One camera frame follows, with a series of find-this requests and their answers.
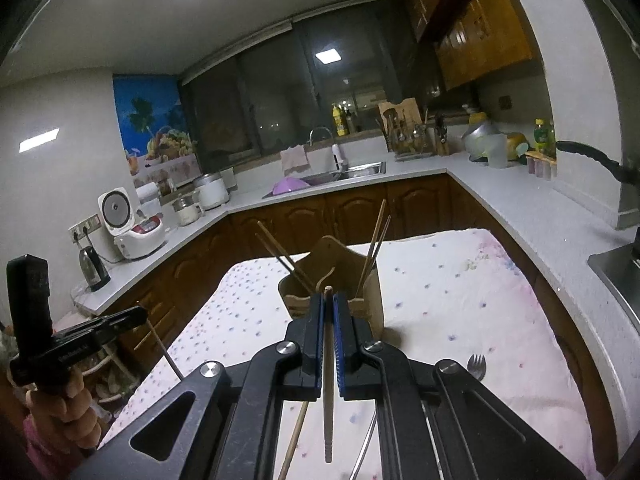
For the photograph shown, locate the floral white tablecloth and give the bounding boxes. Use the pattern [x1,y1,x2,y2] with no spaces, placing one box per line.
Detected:
[97,227,598,480]

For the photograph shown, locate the white plastic container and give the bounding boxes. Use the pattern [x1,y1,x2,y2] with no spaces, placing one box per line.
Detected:
[487,132,508,168]

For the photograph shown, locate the wooden cutting board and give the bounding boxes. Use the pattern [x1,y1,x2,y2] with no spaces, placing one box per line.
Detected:
[377,97,423,136]

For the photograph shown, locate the kitchen faucet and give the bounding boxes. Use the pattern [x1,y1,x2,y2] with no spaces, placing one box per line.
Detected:
[307,126,348,173]

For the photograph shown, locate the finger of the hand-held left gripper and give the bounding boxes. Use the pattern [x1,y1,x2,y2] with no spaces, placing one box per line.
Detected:
[97,306,149,341]

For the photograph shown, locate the wooden utensil holder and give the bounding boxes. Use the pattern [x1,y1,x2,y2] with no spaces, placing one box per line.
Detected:
[277,235,386,341]

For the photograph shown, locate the beach fruit wall poster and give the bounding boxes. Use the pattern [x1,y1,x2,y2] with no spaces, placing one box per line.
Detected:
[112,75,201,188]

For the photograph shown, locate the steel kitchen sink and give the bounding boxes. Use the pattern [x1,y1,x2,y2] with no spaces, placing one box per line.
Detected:
[262,161,387,200]

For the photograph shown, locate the white rice cooker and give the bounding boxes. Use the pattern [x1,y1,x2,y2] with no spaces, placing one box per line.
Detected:
[97,187,168,262]

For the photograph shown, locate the metal chopstick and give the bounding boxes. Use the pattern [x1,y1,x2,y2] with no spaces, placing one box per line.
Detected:
[279,254,303,283]
[137,302,184,381]
[349,402,378,480]

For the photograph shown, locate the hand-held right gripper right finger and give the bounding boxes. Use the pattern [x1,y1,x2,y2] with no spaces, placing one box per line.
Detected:
[333,294,586,480]

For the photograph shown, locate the gas stove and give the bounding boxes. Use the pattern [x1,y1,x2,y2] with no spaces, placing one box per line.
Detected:
[587,230,640,331]

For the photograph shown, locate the metal pot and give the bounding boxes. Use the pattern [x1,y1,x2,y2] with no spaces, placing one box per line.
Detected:
[461,112,506,161]

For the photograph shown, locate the countertop utensil rack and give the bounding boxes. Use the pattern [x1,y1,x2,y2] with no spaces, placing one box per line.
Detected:
[380,110,433,158]

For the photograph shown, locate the wooden upper cabinets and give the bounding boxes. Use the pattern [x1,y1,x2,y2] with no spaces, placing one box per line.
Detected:
[400,0,533,92]

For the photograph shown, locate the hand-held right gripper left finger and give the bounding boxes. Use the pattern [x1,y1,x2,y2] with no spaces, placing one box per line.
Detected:
[70,294,326,480]

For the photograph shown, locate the steel electric kettle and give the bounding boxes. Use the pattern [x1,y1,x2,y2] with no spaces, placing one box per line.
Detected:
[78,245,112,292]

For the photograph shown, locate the purple plastic basin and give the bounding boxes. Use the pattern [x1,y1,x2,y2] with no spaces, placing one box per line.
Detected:
[270,177,311,197]

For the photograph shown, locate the wooden stool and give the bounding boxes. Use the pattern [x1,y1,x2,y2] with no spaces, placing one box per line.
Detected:
[50,310,151,411]

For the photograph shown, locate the black wok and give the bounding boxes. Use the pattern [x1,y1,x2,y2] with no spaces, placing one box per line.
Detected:
[556,140,640,186]

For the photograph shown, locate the white kitchen countertop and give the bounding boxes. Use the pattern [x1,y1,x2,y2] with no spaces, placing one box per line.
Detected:
[70,152,640,461]

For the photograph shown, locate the paper towel roll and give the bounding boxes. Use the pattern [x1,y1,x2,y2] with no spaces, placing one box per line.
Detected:
[135,182,161,216]

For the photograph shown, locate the knife block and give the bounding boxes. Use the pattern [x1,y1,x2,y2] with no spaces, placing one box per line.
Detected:
[432,115,451,156]

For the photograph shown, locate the wooden chopstick with carved end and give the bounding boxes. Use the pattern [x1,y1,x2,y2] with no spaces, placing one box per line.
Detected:
[322,286,335,463]

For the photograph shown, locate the dark kitchen window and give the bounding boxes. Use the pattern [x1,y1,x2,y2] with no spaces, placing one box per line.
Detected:
[179,0,481,173]

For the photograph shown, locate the wall power outlet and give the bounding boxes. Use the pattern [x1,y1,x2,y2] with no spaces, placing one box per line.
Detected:
[68,214,102,246]

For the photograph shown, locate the glass stew pot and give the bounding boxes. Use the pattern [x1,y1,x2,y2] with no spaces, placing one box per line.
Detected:
[171,195,205,227]

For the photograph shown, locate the person's left hand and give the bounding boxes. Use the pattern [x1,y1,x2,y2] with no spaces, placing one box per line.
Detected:
[25,357,103,456]

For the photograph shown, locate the pink dish cloth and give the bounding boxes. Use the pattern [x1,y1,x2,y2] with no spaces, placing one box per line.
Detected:
[280,145,310,176]

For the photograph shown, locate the row of spice jars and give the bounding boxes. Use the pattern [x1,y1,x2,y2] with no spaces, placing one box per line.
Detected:
[525,152,558,181]

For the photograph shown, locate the green yellow bottle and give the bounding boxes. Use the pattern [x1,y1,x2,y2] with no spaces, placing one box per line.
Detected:
[532,119,556,156]

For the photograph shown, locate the white electric cooker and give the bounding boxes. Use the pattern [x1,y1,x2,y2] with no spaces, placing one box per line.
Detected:
[192,171,231,211]

